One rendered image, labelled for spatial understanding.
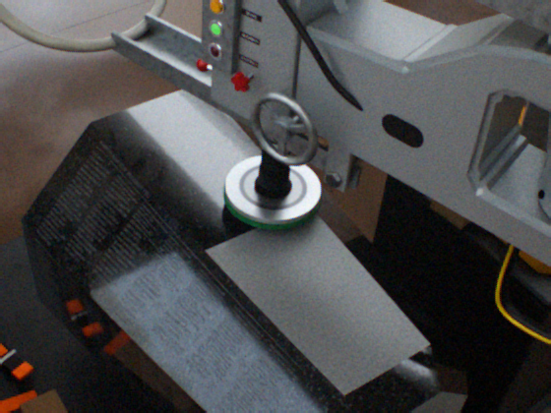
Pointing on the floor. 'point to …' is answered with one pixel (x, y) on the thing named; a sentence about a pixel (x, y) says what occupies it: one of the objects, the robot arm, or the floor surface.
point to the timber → (44, 404)
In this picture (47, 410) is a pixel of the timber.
